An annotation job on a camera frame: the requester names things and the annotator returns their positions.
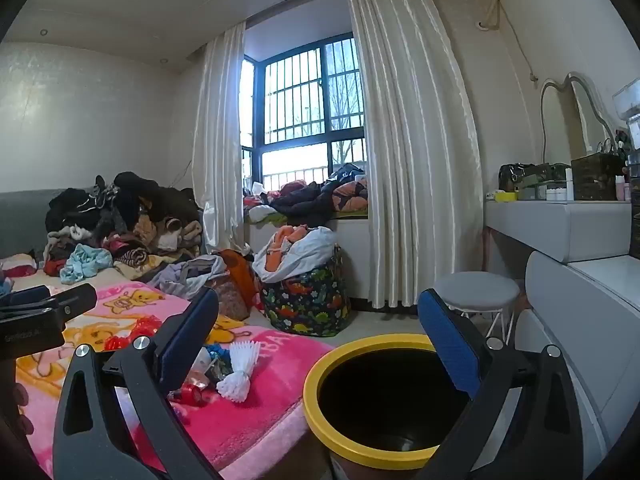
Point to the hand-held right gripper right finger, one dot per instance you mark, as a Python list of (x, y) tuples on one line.
[(450, 345)]

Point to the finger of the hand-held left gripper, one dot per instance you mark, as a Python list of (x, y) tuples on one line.
[(70, 300)]

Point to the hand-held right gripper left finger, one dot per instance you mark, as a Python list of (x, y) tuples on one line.
[(186, 345)]

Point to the white plastic bag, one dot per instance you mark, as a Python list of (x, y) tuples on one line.
[(202, 360)]

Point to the dark shiny wrapper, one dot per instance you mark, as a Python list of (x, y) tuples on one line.
[(219, 370)]

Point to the red shiny wrapper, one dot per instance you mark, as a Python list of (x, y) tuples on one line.
[(192, 394)]

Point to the white pleated paper bundle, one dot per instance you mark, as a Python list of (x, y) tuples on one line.
[(246, 355), (234, 386)]

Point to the yellow-rimmed black bin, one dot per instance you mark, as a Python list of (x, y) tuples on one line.
[(380, 390)]

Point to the person's left hand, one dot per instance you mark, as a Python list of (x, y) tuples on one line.
[(21, 405)]

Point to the light blue cloth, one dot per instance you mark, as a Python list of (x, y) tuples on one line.
[(85, 262)]

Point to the red plastic piece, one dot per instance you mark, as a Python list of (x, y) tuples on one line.
[(146, 328), (116, 343)]

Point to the round grey stool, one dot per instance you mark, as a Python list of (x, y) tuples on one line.
[(475, 292)]

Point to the grey garment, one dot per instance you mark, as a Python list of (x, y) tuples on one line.
[(190, 272)]

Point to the orange bag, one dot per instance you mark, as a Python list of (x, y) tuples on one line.
[(240, 270)]

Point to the grey headboard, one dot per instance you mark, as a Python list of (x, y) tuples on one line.
[(25, 215)]

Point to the pink cartoon printed blanket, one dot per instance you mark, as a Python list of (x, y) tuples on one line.
[(260, 425)]

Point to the pile of dark clothes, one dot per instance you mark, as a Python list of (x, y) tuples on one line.
[(135, 210)]

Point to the dinosaur printed storage bag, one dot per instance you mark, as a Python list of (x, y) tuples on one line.
[(305, 305)]

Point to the white side cabinet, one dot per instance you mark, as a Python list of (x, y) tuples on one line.
[(590, 320)]

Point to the white and orange cloth bundle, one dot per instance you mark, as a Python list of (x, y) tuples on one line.
[(300, 250)]

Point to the white vanity table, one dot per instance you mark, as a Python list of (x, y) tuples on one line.
[(550, 227)]

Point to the yellow small container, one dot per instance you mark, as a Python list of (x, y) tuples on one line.
[(505, 197)]

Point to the clothes heap on windowsill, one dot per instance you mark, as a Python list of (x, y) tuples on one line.
[(310, 197)]

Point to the narrow cream curtain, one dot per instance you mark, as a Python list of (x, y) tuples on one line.
[(217, 150)]

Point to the wide cream curtain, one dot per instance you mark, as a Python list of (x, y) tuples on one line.
[(415, 150)]

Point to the white bottle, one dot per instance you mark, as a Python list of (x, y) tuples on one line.
[(569, 185)]

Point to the dark patterned box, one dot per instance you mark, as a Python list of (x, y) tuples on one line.
[(597, 177)]

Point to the pink bottle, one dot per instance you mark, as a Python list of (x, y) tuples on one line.
[(621, 189)]

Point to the curvy framed mirror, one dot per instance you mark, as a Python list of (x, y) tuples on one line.
[(565, 120)]

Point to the barred window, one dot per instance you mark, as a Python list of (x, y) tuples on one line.
[(305, 100)]

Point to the clear plastic container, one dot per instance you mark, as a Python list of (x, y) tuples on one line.
[(627, 105)]

